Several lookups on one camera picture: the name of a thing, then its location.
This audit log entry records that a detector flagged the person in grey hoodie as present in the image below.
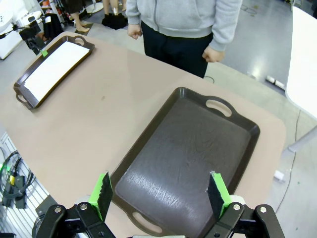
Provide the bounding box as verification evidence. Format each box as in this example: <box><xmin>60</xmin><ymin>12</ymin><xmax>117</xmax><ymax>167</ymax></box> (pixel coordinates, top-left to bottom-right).
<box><xmin>125</xmin><ymin>0</ymin><xmax>243</xmax><ymax>79</ymax></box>

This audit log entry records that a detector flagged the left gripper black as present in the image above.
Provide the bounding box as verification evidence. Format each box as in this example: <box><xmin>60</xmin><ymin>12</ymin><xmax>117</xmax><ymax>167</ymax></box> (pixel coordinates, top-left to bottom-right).
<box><xmin>19</xmin><ymin>24</ymin><xmax>49</xmax><ymax>58</ymax></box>

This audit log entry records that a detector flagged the white power adapter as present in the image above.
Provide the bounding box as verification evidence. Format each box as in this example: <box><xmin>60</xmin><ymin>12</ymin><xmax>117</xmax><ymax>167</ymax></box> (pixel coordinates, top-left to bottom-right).
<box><xmin>274</xmin><ymin>170</ymin><xmax>286</xmax><ymax>183</ymax></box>

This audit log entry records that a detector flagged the white rounded table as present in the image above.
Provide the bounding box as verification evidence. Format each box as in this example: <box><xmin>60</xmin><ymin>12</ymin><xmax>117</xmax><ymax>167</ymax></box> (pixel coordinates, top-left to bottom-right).
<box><xmin>286</xmin><ymin>6</ymin><xmax>317</xmax><ymax>153</ymax></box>

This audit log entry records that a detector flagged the white desk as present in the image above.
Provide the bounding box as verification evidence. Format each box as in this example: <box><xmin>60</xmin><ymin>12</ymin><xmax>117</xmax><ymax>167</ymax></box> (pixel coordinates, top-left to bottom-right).
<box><xmin>0</xmin><ymin>31</ymin><xmax>25</xmax><ymax>60</ymax></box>

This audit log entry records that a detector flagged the white power strip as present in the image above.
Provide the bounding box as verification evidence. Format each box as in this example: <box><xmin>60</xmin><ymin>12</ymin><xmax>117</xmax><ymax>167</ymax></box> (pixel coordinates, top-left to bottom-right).
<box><xmin>264</xmin><ymin>75</ymin><xmax>287</xmax><ymax>89</ymax></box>

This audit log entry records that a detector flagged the grey slatted mounting plate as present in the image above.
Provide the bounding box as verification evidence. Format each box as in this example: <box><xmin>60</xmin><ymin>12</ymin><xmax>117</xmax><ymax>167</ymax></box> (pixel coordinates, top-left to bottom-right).
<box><xmin>0</xmin><ymin>131</ymin><xmax>59</xmax><ymax>238</ymax></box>

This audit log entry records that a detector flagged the white A4 paper sheet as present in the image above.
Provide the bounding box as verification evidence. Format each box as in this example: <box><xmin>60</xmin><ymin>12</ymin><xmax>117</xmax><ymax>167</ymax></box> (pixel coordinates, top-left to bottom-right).
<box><xmin>24</xmin><ymin>41</ymin><xmax>90</xmax><ymax>103</ymax></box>

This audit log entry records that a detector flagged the left forearm grey sleeve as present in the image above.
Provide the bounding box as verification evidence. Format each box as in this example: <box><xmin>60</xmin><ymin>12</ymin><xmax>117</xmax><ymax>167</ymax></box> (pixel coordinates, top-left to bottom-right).
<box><xmin>209</xmin><ymin>0</ymin><xmax>243</xmax><ymax>52</ymax></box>

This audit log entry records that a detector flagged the black cable bundle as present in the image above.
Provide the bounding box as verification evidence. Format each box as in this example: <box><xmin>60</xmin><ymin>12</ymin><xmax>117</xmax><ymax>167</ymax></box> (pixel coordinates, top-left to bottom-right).
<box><xmin>0</xmin><ymin>150</ymin><xmax>35</xmax><ymax>206</ymax></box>

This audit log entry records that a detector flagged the right forearm grey sleeve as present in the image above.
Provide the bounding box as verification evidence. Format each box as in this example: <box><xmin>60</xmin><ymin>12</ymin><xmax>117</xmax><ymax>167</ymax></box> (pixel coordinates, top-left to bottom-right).
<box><xmin>125</xmin><ymin>0</ymin><xmax>144</xmax><ymax>25</ymax></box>

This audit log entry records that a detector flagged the black garment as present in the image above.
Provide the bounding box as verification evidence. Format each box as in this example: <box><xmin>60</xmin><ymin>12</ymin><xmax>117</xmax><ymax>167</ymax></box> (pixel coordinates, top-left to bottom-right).
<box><xmin>42</xmin><ymin>13</ymin><xmax>65</xmax><ymax>39</ymax></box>

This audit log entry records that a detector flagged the thin floor cable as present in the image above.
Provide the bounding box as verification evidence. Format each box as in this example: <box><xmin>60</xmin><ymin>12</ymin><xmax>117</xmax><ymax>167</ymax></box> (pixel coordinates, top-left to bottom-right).
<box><xmin>274</xmin><ymin>109</ymin><xmax>303</xmax><ymax>215</ymax></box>

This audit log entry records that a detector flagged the person right hand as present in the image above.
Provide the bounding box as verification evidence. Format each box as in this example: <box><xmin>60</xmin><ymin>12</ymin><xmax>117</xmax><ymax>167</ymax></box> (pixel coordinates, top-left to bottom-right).
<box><xmin>127</xmin><ymin>22</ymin><xmax>144</xmax><ymax>40</ymax></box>

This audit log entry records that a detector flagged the black adapter box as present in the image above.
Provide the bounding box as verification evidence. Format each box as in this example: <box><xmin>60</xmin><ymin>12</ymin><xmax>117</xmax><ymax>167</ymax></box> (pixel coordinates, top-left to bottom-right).
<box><xmin>14</xmin><ymin>175</ymin><xmax>27</xmax><ymax>189</ymax></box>

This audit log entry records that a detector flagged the person left hand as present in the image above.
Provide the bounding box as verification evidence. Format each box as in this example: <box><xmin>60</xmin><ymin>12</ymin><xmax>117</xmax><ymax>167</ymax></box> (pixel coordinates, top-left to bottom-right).
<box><xmin>202</xmin><ymin>46</ymin><xmax>225</xmax><ymax>63</ymax></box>

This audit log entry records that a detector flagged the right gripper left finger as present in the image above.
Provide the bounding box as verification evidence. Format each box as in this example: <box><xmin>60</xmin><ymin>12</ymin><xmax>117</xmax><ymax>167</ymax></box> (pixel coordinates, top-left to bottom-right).
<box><xmin>32</xmin><ymin>170</ymin><xmax>114</xmax><ymax>238</ymax></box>

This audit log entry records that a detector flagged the figure in dark green coat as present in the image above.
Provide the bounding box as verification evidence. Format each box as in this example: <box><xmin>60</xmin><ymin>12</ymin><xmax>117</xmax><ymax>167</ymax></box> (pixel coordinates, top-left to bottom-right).
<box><xmin>60</xmin><ymin>0</ymin><xmax>94</xmax><ymax>33</ymax></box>

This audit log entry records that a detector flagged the dark brown handled tray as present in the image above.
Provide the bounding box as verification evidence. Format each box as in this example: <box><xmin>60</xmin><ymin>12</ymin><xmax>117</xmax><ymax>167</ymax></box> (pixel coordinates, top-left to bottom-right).
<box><xmin>13</xmin><ymin>35</ymin><xmax>96</xmax><ymax>110</ymax></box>
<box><xmin>110</xmin><ymin>86</ymin><xmax>261</xmax><ymax>238</ymax></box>

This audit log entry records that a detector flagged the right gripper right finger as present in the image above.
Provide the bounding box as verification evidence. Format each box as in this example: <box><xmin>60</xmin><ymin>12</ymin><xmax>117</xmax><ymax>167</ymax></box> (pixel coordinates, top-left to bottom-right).
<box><xmin>205</xmin><ymin>170</ymin><xmax>285</xmax><ymax>238</ymax></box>

